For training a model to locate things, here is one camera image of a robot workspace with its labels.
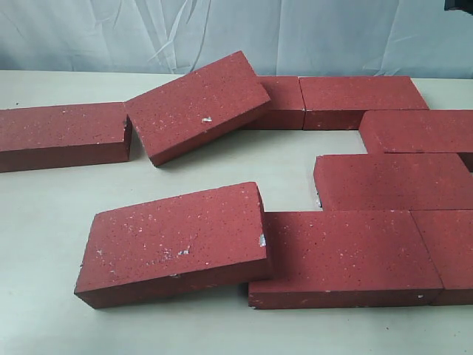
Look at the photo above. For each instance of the right second-row red brick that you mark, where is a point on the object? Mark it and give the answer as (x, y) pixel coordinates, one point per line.
(418, 131)

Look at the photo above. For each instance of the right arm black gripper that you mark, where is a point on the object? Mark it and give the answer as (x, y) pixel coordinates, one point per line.
(462, 5)

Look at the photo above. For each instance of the white backdrop cloth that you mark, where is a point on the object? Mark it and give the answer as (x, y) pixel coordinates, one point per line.
(415, 38)

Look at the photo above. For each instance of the right third-row red brick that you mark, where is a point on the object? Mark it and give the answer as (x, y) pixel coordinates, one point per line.
(415, 182)

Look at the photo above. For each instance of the front large red brick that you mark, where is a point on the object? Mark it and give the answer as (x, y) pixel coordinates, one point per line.
(345, 259)

